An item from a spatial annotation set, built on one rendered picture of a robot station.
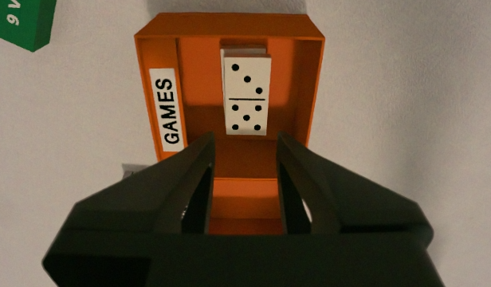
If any green 9v battery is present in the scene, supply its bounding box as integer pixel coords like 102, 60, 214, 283
0, 0, 56, 53

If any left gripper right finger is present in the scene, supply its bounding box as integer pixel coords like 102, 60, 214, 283
276, 131, 434, 249

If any orange open-top bin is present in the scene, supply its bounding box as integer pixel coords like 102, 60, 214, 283
133, 12, 326, 234

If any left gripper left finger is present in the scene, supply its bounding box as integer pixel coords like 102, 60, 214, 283
60, 132, 215, 234

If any white domino tile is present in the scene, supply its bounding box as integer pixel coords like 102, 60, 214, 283
225, 53, 271, 136
220, 45, 265, 126

